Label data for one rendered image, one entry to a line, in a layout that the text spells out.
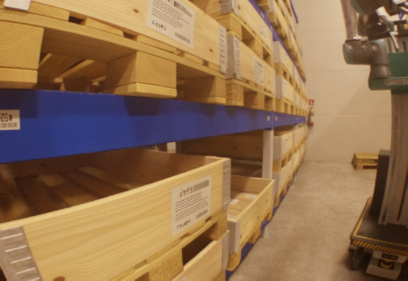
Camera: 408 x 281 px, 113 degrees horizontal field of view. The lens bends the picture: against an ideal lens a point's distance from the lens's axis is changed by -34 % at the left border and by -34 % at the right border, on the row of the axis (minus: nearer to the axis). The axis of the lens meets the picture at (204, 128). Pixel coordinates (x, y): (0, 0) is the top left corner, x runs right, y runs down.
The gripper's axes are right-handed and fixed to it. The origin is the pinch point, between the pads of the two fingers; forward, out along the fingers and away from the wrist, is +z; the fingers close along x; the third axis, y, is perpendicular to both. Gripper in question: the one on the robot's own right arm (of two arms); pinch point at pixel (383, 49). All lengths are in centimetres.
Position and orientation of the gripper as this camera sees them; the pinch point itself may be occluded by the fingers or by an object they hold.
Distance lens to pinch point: 107.1
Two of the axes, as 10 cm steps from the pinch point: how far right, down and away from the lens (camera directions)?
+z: -1.9, 9.3, -3.3
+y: 6.6, 3.7, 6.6
